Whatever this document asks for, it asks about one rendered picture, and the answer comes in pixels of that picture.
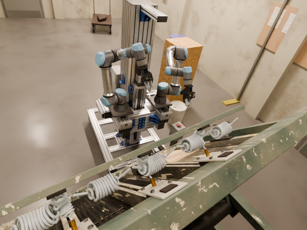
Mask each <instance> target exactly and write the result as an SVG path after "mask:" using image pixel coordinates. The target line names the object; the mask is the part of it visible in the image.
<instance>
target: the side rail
mask: <svg viewBox="0 0 307 230"><path fill-rule="evenodd" d="M279 121H280V120H275V121H271V122H266V123H262V124H257V125H251V126H246V127H241V128H237V129H232V132H231V133H230V134H228V136H234V137H237V136H244V135H251V134H256V133H260V132H262V131H264V130H265V129H267V128H269V127H270V126H272V125H274V124H275V123H277V122H279ZM203 140H204V142H205V141H211V140H213V137H212V136H211V134H207V135H206V136H205V137H203Z"/></svg>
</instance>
